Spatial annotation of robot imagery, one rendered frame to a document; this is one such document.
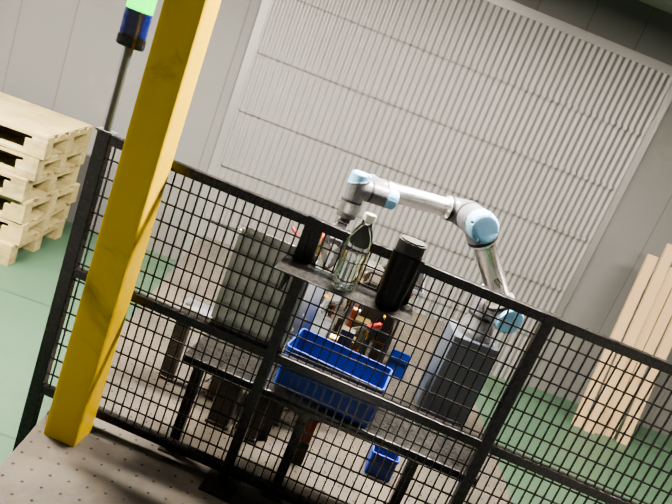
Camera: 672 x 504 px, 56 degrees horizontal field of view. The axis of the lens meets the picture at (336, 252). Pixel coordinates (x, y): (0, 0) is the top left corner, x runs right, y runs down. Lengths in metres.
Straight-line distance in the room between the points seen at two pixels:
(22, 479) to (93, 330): 0.41
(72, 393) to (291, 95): 3.49
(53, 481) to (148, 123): 0.95
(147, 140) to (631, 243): 4.61
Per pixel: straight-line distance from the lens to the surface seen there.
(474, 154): 5.09
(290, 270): 1.57
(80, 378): 1.89
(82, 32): 5.40
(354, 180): 2.18
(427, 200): 2.42
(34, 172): 4.41
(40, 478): 1.89
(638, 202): 5.61
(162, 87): 1.61
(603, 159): 5.38
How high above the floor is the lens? 1.93
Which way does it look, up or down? 15 degrees down
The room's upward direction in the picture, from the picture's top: 21 degrees clockwise
